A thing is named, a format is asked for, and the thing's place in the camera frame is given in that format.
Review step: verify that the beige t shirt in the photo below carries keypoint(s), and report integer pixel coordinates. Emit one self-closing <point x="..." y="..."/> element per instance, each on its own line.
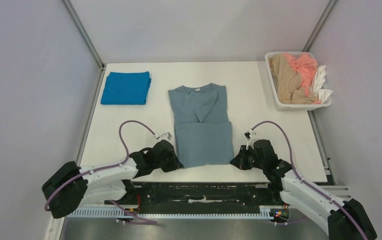
<point x="287" y="80"/>

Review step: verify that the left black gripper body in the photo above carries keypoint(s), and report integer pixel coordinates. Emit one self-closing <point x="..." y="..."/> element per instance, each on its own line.
<point x="168" y="165"/>

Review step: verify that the white slotted cable duct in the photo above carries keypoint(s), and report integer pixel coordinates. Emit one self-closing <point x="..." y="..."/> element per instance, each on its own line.
<point x="115" y="212"/>

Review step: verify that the aluminium frame post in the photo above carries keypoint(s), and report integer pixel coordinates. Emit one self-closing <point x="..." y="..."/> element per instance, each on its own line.
<point x="68" y="5"/>
<point x="319" y="24"/>

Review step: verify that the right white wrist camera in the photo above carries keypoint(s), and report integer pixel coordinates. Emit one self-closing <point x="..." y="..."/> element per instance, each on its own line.
<point x="251" y="137"/>

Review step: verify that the grey-blue t shirt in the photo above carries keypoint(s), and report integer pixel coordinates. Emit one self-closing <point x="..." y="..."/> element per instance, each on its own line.
<point x="203" y="131"/>

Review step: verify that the white plastic laundry basket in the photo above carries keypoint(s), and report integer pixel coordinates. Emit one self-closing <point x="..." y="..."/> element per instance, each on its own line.
<point x="273" y="88"/>

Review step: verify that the pink t shirt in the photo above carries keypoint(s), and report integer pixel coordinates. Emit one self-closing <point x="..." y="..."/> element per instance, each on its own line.
<point x="306" y="68"/>

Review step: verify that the left aluminium frame post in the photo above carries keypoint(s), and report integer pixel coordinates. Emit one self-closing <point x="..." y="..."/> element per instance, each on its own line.
<point x="68" y="5"/>

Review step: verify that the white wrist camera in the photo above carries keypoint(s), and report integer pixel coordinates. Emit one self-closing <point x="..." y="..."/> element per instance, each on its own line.
<point x="167" y="136"/>
<point x="251" y="137"/>

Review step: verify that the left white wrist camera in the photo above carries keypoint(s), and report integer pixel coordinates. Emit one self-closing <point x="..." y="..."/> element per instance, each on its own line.
<point x="167" y="136"/>

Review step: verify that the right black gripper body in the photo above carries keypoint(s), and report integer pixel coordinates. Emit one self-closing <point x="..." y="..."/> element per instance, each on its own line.
<point x="241" y="158"/>

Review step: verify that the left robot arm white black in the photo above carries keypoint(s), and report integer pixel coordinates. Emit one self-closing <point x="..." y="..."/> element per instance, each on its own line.
<point x="72" y="186"/>

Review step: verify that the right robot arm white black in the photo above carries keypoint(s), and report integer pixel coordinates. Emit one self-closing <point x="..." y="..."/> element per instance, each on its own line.
<point x="340" y="219"/>

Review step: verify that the right aluminium frame post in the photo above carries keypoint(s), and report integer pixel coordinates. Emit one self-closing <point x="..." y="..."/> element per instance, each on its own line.
<point x="319" y="24"/>

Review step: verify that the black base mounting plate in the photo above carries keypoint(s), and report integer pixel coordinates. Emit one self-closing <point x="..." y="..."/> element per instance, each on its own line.
<point x="199" y="197"/>

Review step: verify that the folded bright blue t shirt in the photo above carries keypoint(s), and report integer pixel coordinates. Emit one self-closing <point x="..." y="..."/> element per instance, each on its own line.
<point x="126" y="88"/>

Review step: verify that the white t shirt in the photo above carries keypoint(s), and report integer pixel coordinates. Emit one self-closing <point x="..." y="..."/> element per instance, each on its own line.
<point x="316" y="88"/>

